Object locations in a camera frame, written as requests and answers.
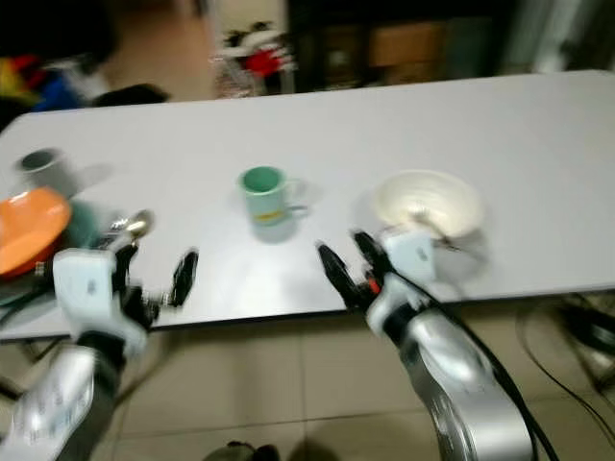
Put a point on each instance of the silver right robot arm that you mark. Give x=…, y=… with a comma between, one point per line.
x=461, y=394

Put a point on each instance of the white bowl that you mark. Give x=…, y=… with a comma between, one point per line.
x=428, y=197

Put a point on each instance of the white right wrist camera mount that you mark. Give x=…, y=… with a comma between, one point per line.
x=405, y=259

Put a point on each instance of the dark shelf unit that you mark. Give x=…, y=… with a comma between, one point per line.
x=332, y=48

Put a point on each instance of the black chair back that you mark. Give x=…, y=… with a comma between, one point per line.
x=130, y=94

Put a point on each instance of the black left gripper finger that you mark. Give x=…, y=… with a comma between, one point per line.
x=185, y=279
x=127, y=269

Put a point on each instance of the brown cardboard box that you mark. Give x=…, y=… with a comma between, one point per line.
x=408, y=43

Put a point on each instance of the green mug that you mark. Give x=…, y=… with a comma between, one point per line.
x=264, y=195

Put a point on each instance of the golden spoon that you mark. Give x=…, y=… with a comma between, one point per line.
x=139, y=226

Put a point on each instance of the colourful toy pile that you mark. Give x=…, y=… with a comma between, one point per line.
x=38, y=84

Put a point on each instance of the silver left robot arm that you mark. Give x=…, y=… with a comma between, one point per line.
x=58, y=408

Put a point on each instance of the dark robot foot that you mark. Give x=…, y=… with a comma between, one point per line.
x=253, y=451

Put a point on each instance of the red and white toy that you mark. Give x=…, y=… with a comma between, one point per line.
x=261, y=60

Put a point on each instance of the orange bowl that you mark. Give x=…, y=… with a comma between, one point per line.
x=34, y=230

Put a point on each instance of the grey mug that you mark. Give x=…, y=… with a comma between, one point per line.
x=48, y=171

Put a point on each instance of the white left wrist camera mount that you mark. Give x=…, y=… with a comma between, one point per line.
x=82, y=293

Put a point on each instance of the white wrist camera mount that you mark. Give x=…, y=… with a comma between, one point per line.
x=82, y=293
x=405, y=259

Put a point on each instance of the metal spoon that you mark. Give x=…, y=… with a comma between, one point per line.
x=430, y=226

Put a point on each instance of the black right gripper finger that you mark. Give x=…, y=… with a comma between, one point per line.
x=336, y=269
x=370, y=250

